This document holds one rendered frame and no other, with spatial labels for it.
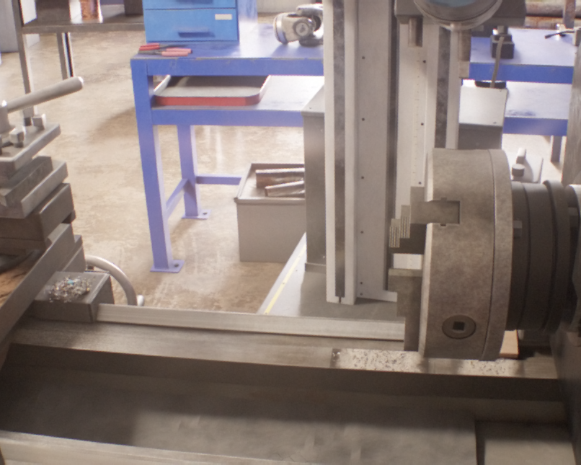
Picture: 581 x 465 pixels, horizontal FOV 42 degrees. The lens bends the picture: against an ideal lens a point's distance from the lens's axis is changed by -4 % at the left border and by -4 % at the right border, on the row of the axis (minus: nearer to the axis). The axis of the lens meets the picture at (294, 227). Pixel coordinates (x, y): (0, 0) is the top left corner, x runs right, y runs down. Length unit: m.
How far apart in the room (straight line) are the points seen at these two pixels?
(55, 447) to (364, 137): 1.28
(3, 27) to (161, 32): 4.22
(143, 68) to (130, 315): 1.62
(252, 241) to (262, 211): 0.14
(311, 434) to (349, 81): 1.03
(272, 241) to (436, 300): 2.27
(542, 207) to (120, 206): 2.98
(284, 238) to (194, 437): 1.90
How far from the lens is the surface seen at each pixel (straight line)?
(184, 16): 2.92
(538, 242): 0.87
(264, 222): 3.04
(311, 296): 2.29
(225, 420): 1.25
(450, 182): 0.85
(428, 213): 0.83
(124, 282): 1.61
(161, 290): 3.00
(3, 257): 1.33
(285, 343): 1.23
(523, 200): 0.89
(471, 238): 0.82
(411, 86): 2.00
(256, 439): 1.22
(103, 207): 3.73
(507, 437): 1.25
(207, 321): 1.27
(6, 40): 7.10
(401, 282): 0.94
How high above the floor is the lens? 1.55
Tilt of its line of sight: 27 degrees down
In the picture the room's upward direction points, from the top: 2 degrees counter-clockwise
